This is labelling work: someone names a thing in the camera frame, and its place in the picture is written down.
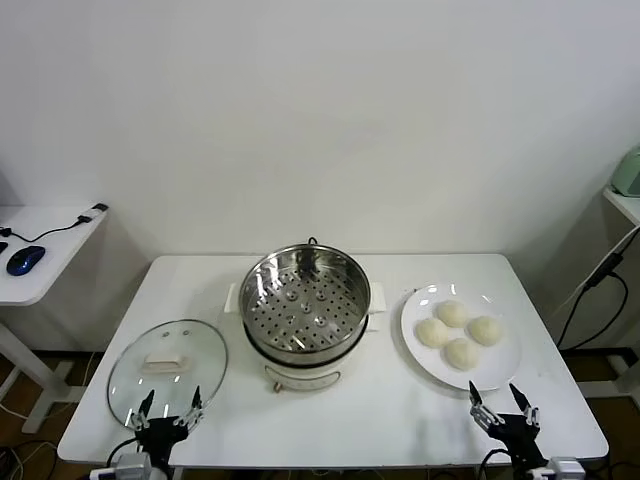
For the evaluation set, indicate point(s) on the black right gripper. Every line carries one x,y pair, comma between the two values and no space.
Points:
517,437

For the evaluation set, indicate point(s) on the mint green appliance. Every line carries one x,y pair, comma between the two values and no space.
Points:
629,172

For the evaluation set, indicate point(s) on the white computer desk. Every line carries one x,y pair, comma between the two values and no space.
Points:
55,262

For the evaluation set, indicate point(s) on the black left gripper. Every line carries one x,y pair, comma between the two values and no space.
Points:
162,432

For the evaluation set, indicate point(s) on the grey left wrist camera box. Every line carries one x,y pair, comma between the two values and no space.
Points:
132,467

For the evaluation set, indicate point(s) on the white round plate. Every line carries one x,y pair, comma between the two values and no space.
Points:
495,367

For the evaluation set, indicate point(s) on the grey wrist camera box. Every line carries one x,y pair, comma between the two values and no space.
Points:
132,467
567,470

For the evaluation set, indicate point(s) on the stainless steel steamer basket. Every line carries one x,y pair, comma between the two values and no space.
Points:
305,310

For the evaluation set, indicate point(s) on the round glass pot lid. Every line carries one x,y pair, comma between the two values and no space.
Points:
200,350

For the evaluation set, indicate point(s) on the white appliance stand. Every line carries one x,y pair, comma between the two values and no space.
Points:
622,201

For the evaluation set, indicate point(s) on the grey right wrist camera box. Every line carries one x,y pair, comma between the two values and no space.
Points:
567,470

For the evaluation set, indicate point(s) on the blue computer mouse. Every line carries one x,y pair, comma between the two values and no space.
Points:
25,260

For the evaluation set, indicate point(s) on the white steamed baozi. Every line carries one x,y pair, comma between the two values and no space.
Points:
484,330
452,313
433,332
461,354

